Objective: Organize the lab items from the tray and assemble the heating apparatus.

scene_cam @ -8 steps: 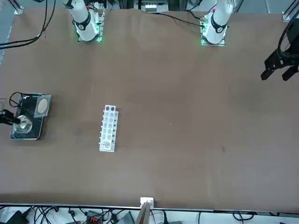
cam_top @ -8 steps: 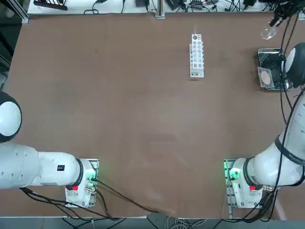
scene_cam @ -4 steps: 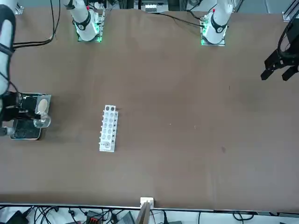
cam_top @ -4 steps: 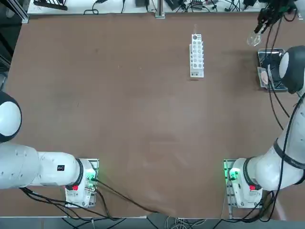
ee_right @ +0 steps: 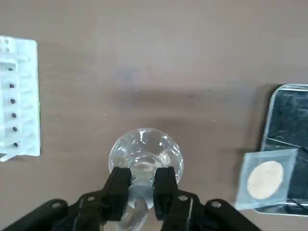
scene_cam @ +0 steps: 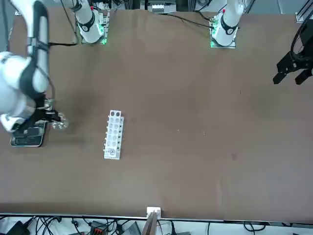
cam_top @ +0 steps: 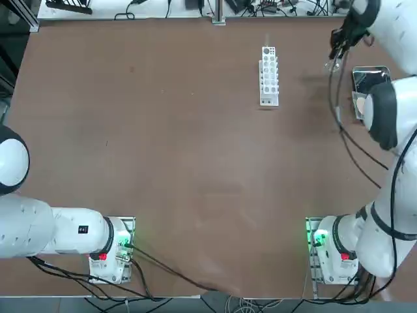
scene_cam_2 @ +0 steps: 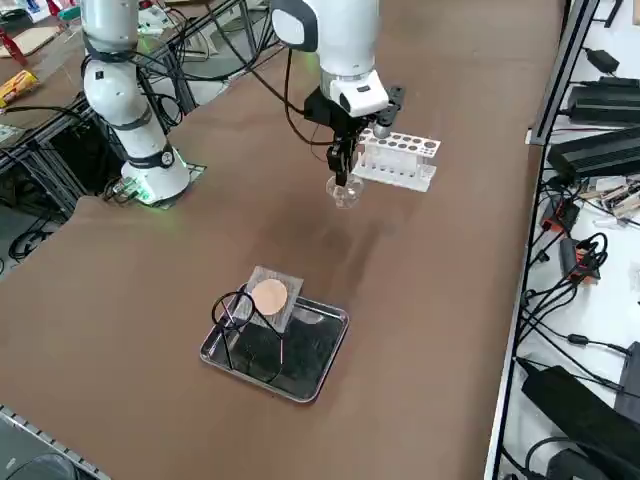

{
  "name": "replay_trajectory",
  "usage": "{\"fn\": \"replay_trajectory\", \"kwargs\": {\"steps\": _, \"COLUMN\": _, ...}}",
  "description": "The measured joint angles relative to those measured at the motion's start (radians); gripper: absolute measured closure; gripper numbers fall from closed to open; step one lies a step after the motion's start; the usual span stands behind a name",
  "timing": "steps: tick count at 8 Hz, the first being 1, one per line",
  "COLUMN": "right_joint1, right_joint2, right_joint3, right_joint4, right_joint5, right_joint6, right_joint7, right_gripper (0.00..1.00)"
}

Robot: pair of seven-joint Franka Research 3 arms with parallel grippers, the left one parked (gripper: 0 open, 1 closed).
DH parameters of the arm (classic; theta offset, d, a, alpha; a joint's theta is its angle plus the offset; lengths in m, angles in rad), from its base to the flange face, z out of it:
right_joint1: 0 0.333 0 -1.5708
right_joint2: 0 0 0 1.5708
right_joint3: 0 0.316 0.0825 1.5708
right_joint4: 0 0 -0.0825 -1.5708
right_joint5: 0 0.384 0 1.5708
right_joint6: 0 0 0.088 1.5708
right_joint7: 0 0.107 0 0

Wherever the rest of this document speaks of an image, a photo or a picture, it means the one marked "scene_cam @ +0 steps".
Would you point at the large black ridged power supply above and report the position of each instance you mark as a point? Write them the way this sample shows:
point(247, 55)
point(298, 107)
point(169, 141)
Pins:
point(133, 230)

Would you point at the glass alcohol lamp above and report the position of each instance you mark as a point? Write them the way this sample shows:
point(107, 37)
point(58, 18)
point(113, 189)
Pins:
point(61, 124)

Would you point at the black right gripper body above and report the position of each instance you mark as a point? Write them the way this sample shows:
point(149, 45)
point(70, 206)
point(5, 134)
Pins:
point(36, 117)

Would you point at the steel tray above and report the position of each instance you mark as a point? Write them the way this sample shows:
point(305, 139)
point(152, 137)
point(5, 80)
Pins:
point(27, 140)

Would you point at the red black power strip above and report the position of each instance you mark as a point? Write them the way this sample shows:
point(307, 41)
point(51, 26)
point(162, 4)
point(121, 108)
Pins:
point(97, 227)

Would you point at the aluminium corner rail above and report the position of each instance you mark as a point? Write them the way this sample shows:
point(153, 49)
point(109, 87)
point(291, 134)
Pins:
point(299, 17)

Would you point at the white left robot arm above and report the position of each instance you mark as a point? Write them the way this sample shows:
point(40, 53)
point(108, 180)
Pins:
point(227, 27)

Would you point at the white test tube rack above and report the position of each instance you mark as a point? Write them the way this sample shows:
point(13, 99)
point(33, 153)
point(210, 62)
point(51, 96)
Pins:
point(112, 137)

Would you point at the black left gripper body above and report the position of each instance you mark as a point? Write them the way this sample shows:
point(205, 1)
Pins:
point(307, 36)

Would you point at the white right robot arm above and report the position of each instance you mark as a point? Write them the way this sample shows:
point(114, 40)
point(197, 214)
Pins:
point(14, 80)

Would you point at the glass test tube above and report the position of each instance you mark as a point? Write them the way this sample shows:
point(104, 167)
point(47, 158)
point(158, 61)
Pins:
point(111, 152)

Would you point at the black power adapter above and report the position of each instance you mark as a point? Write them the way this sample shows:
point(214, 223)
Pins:
point(17, 228)

